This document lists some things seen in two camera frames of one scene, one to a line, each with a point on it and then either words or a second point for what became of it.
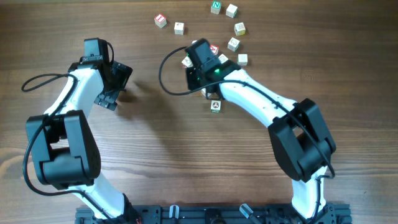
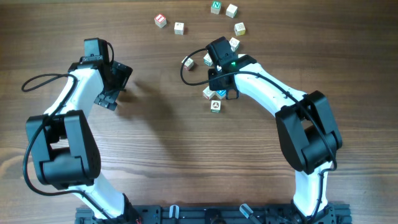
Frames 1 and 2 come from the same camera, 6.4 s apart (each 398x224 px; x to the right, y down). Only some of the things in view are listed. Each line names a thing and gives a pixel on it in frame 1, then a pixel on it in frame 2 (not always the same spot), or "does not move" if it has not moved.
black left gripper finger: [120, 74] does not move
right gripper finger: [194, 81] -> [222, 83]
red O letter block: [187, 62] does not move
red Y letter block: [204, 92] does not move
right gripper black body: [204, 70] -> [222, 70]
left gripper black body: [115, 86] does not move
